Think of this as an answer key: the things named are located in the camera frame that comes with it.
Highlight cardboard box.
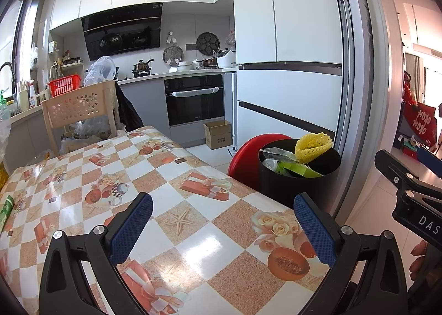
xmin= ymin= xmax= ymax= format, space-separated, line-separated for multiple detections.
xmin=203 ymin=120 xmax=233 ymax=150

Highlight black range hood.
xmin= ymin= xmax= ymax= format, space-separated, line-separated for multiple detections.
xmin=81 ymin=3 xmax=163 ymax=61

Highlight large clear plastic bag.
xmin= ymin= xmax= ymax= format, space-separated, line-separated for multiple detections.
xmin=0 ymin=108 xmax=12 ymax=163

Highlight dark cooking pot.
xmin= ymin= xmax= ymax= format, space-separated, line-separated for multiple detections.
xmin=133 ymin=59 xmax=154 ymax=77

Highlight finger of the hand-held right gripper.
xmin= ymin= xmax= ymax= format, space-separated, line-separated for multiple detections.
xmin=416 ymin=147 xmax=442 ymax=181
xmin=375 ymin=150 xmax=426 ymax=196

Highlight dark round divided tray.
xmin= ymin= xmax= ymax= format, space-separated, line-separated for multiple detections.
xmin=196 ymin=32 xmax=220 ymax=54

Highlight red gift bag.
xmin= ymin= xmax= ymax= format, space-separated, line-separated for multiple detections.
xmin=402 ymin=101 xmax=437 ymax=150

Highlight yellow foam fruit net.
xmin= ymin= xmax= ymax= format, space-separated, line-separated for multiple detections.
xmin=294 ymin=132 xmax=334 ymax=164

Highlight grey crumpled plastic bags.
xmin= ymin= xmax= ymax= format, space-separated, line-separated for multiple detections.
xmin=60 ymin=118 xmax=127 ymax=156

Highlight white refrigerator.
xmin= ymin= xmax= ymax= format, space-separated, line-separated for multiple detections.
xmin=232 ymin=0 xmax=346 ymax=144

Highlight black trash bin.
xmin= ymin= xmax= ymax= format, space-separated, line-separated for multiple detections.
xmin=258 ymin=138 xmax=342 ymax=208

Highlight black jacket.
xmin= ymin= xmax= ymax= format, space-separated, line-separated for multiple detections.
xmin=115 ymin=83 xmax=144 ymax=132

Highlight green tube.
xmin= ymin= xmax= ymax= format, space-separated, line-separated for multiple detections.
xmin=0 ymin=195 xmax=15 ymax=233

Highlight silver round steamer rack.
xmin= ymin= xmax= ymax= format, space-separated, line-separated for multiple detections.
xmin=163 ymin=46 xmax=183 ymax=66

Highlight red plastic basket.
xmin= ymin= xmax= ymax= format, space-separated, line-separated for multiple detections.
xmin=47 ymin=75 xmax=81 ymax=98

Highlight white rice cooker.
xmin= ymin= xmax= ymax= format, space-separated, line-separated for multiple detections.
xmin=217 ymin=48 xmax=237 ymax=68

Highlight sliding door frame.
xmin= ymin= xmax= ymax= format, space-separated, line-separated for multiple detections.
xmin=325 ymin=0 xmax=391 ymax=222

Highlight beige perforated plastic chair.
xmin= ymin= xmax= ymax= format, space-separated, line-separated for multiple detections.
xmin=41 ymin=80 xmax=121 ymax=155

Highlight black built-in oven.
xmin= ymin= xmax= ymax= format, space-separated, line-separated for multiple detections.
xmin=164 ymin=75 xmax=224 ymax=127

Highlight black kitchen faucet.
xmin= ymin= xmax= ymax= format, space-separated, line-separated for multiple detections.
xmin=0 ymin=62 xmax=18 ymax=105

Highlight clear greenish plastic bag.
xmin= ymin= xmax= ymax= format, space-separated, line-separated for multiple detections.
xmin=260 ymin=147 xmax=298 ymax=164

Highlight green snack packet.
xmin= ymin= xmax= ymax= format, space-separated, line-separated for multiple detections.
xmin=274 ymin=160 xmax=324 ymax=178

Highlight person's right hand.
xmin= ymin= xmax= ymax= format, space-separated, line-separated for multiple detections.
xmin=409 ymin=241 xmax=429 ymax=282

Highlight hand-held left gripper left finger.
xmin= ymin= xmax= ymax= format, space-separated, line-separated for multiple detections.
xmin=39 ymin=191 xmax=154 ymax=315

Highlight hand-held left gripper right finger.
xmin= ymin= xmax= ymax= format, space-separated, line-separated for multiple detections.
xmin=293 ymin=192 xmax=410 ymax=315

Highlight red plastic chair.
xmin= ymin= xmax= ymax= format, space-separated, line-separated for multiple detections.
xmin=227 ymin=134 xmax=294 ymax=191

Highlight white oven handle cover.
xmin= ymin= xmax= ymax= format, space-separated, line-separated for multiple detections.
xmin=173 ymin=86 xmax=219 ymax=98

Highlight checkered floral tablecloth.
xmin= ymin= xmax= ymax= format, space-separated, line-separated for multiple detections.
xmin=0 ymin=126 xmax=332 ymax=315

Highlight translucent bag on counter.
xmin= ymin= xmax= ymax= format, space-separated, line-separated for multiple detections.
xmin=84 ymin=56 xmax=117 ymax=89

